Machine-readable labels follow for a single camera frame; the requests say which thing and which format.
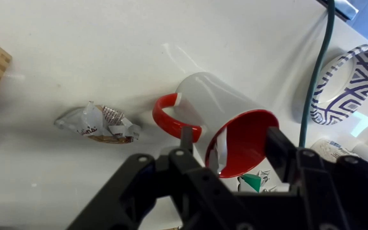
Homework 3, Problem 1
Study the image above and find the white mug red inside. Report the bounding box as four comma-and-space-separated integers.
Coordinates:
151, 70, 280, 179

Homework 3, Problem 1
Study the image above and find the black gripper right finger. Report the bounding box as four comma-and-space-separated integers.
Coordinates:
265, 126, 368, 230

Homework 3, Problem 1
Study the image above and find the blue patterned paper bowl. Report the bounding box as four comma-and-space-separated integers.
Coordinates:
309, 43, 368, 126

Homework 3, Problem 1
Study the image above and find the crumpled clear wrapper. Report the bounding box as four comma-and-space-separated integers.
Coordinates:
54, 101, 143, 144

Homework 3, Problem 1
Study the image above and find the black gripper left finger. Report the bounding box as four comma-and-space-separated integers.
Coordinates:
67, 126, 253, 230

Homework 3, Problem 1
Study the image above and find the long thin cable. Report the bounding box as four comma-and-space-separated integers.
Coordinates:
298, 0, 336, 148

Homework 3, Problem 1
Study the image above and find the green white snack packet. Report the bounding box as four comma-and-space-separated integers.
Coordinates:
236, 171, 271, 194

